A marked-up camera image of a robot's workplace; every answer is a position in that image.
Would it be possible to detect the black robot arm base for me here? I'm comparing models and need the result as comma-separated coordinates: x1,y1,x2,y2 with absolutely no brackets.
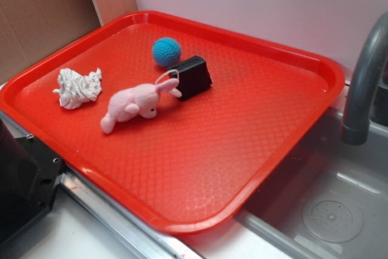
1,123,64,247

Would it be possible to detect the black box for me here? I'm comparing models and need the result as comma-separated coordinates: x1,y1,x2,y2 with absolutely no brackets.
167,56,213,101

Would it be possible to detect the red plastic tray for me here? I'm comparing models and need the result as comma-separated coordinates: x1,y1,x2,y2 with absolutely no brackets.
1,12,345,234

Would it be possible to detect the blue crocheted ball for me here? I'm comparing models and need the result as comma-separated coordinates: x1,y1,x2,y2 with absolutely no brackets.
152,38,182,67

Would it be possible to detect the pink plush bunny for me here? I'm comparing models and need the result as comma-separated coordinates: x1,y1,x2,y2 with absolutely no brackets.
100,69,182,134

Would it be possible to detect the crumpled white paper towel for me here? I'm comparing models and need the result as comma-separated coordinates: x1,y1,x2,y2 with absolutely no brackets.
53,68,102,110

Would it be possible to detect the grey toy sink basin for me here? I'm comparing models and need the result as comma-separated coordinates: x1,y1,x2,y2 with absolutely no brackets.
236,109,387,258

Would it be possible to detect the grey plastic faucet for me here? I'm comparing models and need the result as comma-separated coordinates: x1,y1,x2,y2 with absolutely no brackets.
341,13,387,146

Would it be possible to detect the brown cardboard panel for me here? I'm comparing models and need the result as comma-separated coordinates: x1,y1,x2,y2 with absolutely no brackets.
1,0,100,83

